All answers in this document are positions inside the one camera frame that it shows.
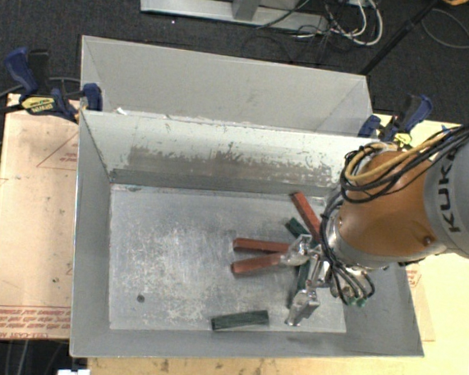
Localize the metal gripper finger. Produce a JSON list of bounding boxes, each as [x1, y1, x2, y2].
[[279, 231, 316, 270], [284, 284, 323, 330]]

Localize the dark green flat block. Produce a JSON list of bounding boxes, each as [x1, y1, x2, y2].
[[209, 304, 271, 336], [283, 216, 313, 241]]

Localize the red-brown flat block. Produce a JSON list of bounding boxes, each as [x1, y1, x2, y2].
[[232, 236, 292, 258], [286, 190, 326, 242], [229, 249, 286, 282]]

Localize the grey metal bin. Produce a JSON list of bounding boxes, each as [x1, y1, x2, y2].
[[51, 34, 452, 375]]

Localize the brown cardboard board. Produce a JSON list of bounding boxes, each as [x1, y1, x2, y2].
[[0, 92, 456, 375]]

